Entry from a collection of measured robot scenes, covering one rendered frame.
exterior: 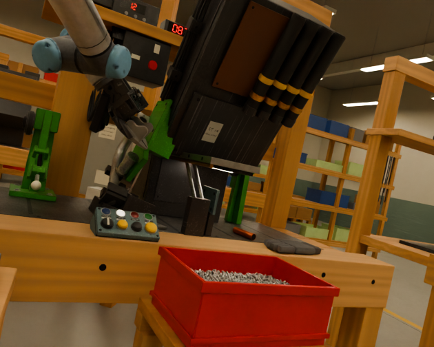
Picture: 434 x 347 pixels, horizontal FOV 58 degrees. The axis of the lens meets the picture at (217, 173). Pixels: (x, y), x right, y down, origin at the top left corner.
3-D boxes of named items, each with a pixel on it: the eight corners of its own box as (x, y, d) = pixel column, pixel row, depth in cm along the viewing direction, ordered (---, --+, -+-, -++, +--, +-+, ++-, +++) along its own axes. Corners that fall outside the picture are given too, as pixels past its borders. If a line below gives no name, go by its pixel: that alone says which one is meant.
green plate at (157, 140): (162, 174, 116) (192, 112, 117) (138, 162, 112) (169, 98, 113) (150, 170, 126) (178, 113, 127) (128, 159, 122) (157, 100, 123)
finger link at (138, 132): (155, 144, 104) (136, 115, 102) (138, 154, 106) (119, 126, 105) (159, 141, 107) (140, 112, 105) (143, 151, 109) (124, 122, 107)
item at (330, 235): (378, 261, 710) (405, 140, 706) (267, 249, 604) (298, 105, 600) (356, 253, 759) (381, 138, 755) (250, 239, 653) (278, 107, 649)
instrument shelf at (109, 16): (278, 82, 161) (280, 72, 161) (45, -2, 119) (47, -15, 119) (246, 87, 183) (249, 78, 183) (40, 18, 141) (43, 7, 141)
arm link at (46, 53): (67, 43, 85) (96, 37, 94) (25, 37, 88) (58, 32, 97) (70, 79, 89) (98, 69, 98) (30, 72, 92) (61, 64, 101)
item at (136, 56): (163, 86, 140) (172, 45, 140) (117, 72, 132) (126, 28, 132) (153, 89, 151) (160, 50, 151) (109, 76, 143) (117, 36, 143)
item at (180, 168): (219, 223, 145) (238, 134, 145) (141, 213, 131) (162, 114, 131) (198, 213, 162) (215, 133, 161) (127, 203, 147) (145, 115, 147)
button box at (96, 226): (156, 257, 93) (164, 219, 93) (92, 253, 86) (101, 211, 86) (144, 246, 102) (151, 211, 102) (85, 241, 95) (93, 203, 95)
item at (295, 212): (292, 219, 1173) (297, 195, 1172) (310, 225, 1102) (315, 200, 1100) (260, 214, 1117) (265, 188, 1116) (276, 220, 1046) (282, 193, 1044)
